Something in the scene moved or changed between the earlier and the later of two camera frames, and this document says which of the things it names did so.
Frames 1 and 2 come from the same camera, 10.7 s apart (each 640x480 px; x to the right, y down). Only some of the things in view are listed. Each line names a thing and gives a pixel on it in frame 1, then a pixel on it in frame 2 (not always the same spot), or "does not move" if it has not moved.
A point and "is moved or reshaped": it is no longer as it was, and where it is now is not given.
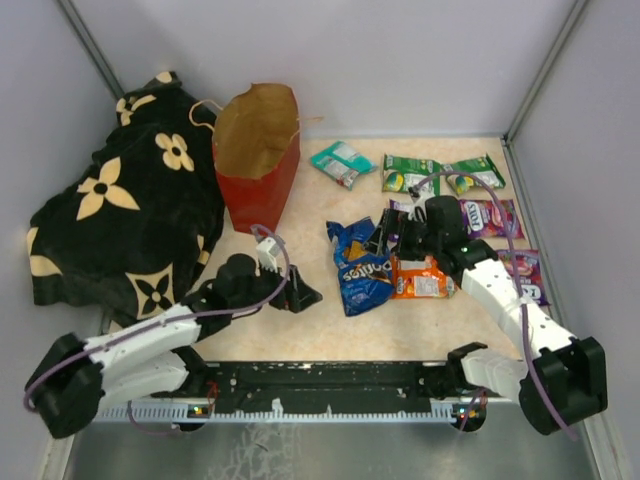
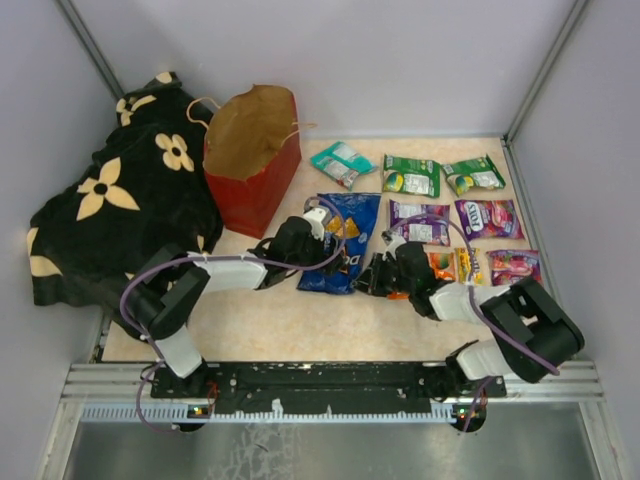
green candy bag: x=482 y=168 does not move
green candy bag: x=403 y=173 does not move
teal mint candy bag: x=342 y=163 does not move
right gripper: x=393 y=222 -> x=369 y=281
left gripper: x=295 y=293 -> x=321 y=257
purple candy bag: x=482 y=219 does not move
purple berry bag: x=529 y=273 does not move
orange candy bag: x=420 y=279 is moved or reshaped
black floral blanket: x=139 y=231 does not move
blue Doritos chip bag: x=366 y=277 is moved or reshaped
